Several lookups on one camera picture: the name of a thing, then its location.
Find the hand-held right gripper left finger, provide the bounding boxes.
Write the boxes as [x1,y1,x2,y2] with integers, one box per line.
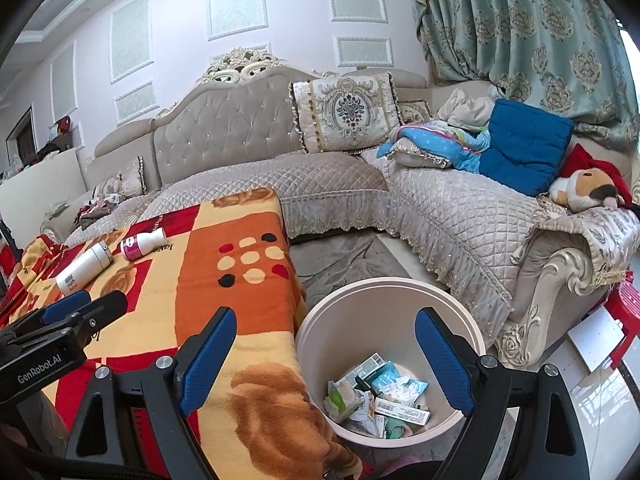
[65,306,237,480]

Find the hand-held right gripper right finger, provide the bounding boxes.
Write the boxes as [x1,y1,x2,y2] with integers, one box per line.
[414,306,592,480]

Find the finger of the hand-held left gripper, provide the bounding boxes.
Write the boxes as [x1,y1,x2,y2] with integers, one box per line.
[9,291,129,350]
[0,289,92,334]

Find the blue plastic tissue packet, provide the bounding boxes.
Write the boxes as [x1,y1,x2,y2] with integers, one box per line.
[370,362,430,404]

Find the pale blue toothpaste box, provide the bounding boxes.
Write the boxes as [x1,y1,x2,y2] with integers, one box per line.
[374,399,432,427]

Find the beige plastic bin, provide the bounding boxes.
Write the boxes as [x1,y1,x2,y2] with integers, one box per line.
[295,276,489,449]

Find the green white wipes packet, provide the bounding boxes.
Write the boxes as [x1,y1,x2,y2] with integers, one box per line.
[327,380,362,422]

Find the white cylindrical bottle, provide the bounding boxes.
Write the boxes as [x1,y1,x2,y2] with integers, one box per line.
[55,241,115,297]

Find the orange dotted printed blanket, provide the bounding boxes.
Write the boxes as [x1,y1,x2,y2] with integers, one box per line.
[0,187,362,480]

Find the white bottle pink label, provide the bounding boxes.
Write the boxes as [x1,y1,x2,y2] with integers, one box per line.
[120,227,169,263]

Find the crumpled white wrapper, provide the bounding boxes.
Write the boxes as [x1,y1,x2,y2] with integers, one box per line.
[349,392,377,424]

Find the pile of clothes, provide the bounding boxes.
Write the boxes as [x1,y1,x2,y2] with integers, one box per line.
[75,192,132,229]

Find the white cabinet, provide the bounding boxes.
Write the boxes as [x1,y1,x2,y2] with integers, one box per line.
[0,147,87,252]

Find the small embroidered beige cushion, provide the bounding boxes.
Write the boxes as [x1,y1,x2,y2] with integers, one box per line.
[92,156,147,201]

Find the beige quilted sofa cover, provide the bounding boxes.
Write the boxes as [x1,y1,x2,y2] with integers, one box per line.
[360,149,556,324]
[159,152,392,241]

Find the white board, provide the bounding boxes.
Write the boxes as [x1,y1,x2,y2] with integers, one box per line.
[567,307,629,374]

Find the red plastic stool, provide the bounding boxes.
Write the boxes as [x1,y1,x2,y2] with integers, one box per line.
[601,270,640,372]

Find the patterned armrest cloth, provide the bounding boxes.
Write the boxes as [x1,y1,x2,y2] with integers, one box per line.
[530,195,640,287]

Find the beige frilled cushion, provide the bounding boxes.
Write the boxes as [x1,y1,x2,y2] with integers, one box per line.
[395,149,452,169]

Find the blue printed child quilt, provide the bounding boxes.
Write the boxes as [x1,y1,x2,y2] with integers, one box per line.
[377,120,494,174]

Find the brown white plush toy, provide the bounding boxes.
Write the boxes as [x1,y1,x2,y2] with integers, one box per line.
[549,143,634,211]

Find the beige tufted carved sofa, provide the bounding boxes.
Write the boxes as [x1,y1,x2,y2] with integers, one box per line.
[40,47,640,372]

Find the blue quilted cushion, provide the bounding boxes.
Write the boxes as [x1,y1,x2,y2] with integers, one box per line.
[478,99,575,197]

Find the dark embroidered cushion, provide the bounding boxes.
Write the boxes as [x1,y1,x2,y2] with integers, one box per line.
[397,100,434,127]

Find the cream garment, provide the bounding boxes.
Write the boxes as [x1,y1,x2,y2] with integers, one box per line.
[446,87,497,134]

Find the large embroidered beige cushion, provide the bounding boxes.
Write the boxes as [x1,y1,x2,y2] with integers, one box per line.
[289,72,401,155]

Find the teal floral curtain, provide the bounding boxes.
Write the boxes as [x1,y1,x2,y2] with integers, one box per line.
[404,0,640,147]

